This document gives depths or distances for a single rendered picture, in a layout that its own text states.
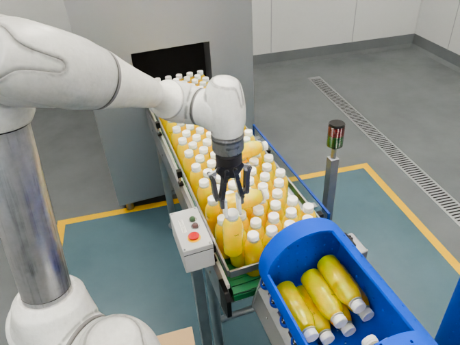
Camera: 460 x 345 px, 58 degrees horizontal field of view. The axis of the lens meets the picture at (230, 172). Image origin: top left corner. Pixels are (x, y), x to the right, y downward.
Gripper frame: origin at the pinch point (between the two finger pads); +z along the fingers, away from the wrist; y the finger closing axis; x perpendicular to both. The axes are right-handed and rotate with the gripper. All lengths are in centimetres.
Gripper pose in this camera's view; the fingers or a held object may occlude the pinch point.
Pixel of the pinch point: (231, 205)
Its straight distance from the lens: 127.7
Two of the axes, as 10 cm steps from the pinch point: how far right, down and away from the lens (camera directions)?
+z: 0.5, 8.1, 5.8
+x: -3.3, -5.3, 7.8
